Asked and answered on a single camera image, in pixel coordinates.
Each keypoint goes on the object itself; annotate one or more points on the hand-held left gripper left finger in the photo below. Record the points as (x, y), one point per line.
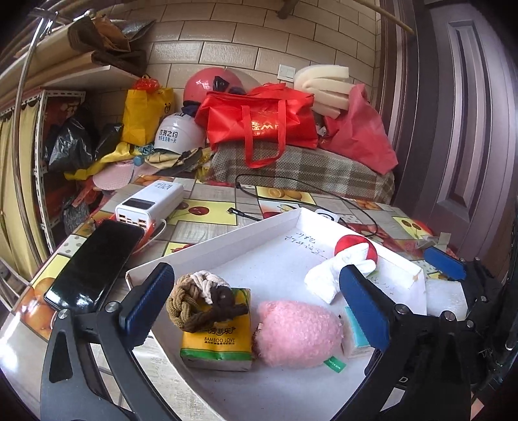
(147, 303)

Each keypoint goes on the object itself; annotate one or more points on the white cardboard box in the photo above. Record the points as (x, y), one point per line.
(263, 263)

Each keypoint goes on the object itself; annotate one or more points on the white wall switch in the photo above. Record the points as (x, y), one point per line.
(286, 72)

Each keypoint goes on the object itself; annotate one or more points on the pink round fan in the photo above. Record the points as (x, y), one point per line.
(113, 176)

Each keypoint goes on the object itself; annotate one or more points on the chrome curved tube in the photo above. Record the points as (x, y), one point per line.
(14, 141)

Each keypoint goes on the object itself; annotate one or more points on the small black plastic bag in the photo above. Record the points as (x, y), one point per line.
(107, 139)

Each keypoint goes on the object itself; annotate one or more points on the white helmet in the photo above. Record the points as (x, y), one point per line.
(178, 133)

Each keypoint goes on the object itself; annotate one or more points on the plain red bag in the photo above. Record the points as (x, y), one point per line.
(360, 133)

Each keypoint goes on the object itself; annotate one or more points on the brown wooden door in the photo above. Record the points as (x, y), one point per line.
(465, 121)

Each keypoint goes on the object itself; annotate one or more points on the brown cloth bundle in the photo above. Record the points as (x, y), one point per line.
(113, 56)

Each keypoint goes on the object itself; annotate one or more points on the yellow cloth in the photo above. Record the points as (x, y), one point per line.
(113, 156)

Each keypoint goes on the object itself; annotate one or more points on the cream foam sheets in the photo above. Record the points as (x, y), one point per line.
(319, 81)

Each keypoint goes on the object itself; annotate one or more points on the pink fluffy plush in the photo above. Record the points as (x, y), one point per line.
(295, 332)

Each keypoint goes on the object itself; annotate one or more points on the red white mushroom plush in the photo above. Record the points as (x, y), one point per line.
(323, 275)

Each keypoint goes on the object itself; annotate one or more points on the patterned cloth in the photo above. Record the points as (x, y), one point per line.
(174, 162)

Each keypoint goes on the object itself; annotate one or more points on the wooden board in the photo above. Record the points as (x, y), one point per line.
(60, 69)

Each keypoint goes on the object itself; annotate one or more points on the pink helmet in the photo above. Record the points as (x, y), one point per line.
(198, 87)

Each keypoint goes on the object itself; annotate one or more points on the small red plastic bag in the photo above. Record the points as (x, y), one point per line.
(145, 84)

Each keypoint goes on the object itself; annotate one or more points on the red printed tote bag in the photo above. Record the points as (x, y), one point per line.
(259, 121)

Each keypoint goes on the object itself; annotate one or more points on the yellow tissue packet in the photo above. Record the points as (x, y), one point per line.
(218, 348)

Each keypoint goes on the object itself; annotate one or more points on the yellow shopping bag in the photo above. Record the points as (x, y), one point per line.
(141, 113)

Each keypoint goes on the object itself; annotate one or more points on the white power bank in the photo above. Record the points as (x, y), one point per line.
(149, 198)

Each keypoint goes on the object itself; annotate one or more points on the bamboo pole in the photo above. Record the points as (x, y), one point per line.
(394, 18)

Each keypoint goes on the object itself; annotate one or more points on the black smartphone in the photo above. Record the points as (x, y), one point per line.
(93, 267)

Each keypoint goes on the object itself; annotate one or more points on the white metal rack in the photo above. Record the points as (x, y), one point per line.
(40, 133)

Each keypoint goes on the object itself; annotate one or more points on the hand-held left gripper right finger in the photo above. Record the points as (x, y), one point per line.
(364, 307)

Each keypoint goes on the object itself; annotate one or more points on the teal tissue packet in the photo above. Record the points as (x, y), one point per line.
(356, 344)

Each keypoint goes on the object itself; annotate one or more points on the large black plastic bag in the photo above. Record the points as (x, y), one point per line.
(68, 145)

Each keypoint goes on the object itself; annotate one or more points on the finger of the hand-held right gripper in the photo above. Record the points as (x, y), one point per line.
(400, 380)
(443, 259)

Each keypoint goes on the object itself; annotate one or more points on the white paper piece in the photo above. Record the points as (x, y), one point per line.
(445, 299)

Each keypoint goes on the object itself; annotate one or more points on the plaid cushion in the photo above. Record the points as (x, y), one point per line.
(303, 170)

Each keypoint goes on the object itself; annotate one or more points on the yellow curtain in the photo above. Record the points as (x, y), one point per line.
(8, 182)

